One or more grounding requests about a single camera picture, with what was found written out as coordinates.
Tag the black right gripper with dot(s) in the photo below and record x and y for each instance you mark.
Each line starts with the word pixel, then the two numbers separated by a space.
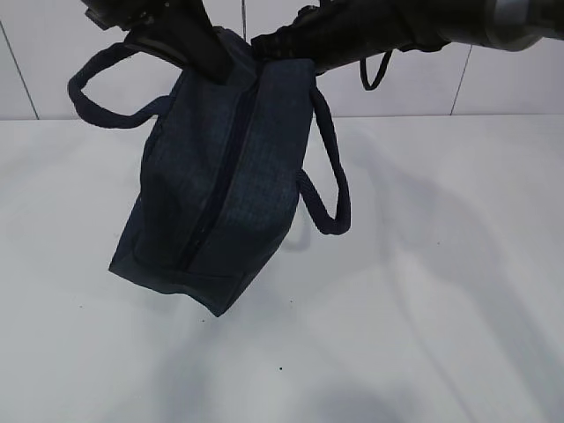
pixel 337 33

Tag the navy blue lunch bag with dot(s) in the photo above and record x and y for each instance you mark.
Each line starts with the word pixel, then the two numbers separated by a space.
pixel 222 172

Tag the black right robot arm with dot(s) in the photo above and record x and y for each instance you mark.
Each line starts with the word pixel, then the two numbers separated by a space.
pixel 504 25

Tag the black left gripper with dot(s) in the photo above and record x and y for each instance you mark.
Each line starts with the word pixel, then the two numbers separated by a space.
pixel 179 32

